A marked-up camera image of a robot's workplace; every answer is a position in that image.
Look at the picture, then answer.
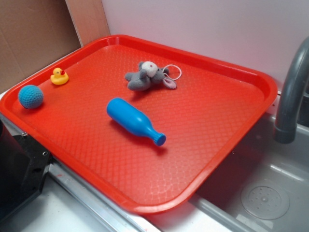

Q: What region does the grey sink faucet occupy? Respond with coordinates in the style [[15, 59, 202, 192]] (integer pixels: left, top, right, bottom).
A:
[[273, 38, 309, 144]]

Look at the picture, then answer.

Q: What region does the grey plastic sink basin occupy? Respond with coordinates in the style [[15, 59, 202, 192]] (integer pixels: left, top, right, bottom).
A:
[[148, 102, 309, 232]]

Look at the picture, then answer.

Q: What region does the brown cardboard panel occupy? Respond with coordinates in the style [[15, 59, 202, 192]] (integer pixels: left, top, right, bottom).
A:
[[0, 0, 110, 92]]

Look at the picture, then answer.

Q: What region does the yellow rubber duck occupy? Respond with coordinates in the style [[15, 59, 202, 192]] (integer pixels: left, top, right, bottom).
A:
[[50, 68, 69, 85]]

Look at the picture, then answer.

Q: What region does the grey plush mouse toy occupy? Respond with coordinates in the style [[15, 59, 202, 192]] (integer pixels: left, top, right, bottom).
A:
[[125, 61, 182, 91]]

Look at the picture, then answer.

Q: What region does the red plastic tray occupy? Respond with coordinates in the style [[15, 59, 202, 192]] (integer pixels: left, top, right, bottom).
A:
[[0, 35, 277, 215]]

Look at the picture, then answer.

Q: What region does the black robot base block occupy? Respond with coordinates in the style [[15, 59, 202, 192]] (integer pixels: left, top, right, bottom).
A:
[[0, 122, 51, 222]]

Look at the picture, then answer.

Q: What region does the blue knitted ball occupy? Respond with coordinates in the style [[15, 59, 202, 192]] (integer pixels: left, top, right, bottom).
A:
[[18, 85, 44, 109]]

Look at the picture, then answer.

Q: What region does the blue plastic bottle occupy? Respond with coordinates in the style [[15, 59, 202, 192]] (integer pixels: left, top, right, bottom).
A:
[[107, 98, 167, 146]]

